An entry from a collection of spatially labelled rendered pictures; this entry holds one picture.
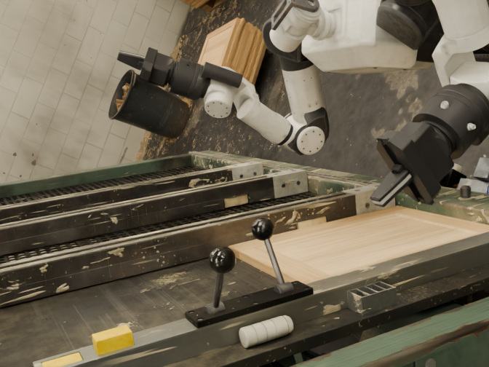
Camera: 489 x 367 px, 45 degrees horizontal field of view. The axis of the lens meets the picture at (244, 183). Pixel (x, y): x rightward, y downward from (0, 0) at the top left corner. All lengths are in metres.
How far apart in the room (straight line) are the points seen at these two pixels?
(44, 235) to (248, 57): 3.16
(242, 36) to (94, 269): 3.49
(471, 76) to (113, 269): 0.77
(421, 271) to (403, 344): 0.33
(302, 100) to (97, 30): 5.44
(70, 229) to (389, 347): 1.09
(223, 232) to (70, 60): 5.45
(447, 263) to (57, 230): 1.00
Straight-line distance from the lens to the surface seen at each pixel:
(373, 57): 1.23
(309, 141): 1.54
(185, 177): 2.05
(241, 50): 4.54
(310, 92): 1.52
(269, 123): 1.52
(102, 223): 1.68
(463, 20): 0.89
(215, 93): 1.44
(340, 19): 1.26
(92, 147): 6.57
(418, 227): 1.39
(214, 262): 0.82
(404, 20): 1.09
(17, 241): 1.65
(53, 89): 6.56
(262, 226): 0.95
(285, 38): 1.24
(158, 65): 1.43
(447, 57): 0.94
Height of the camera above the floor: 1.93
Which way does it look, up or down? 27 degrees down
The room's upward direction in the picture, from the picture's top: 67 degrees counter-clockwise
